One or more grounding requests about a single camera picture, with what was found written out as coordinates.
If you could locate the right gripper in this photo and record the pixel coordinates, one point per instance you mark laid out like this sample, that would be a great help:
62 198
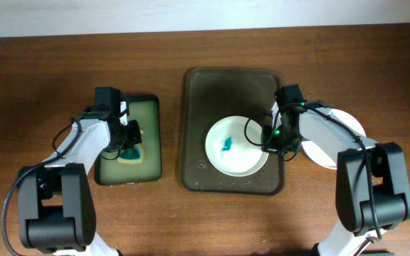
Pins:
270 146

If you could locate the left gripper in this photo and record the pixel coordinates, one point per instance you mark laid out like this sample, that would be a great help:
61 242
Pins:
136 138

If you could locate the green yellow sponge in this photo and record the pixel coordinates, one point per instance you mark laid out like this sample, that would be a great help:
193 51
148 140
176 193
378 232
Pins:
132 151

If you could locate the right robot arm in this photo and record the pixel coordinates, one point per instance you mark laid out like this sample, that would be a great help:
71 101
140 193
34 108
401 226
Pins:
372 186

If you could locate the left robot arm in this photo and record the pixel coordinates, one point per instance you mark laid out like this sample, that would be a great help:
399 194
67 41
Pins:
56 210

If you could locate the black water tray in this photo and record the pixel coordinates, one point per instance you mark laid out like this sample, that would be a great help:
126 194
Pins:
108 171

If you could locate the large brown serving tray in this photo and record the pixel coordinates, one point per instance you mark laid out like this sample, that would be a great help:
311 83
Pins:
210 95

